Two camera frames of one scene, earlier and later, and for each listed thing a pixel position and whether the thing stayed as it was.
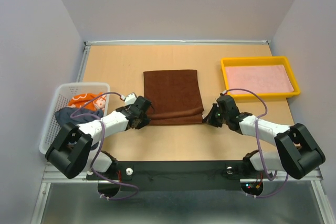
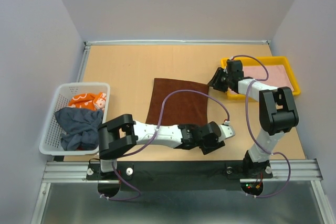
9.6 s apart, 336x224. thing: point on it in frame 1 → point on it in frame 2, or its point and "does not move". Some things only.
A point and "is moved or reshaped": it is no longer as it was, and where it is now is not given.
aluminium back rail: (109, 42) does not move
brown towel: (175, 97) is moved or reshaped
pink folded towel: (259, 79) does not move
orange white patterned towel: (79, 100) does not move
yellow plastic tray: (259, 62) does not move
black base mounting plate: (180, 176) does not move
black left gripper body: (140, 117) → (211, 145)
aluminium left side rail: (86, 51) does not move
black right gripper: (209, 118) → (214, 81)
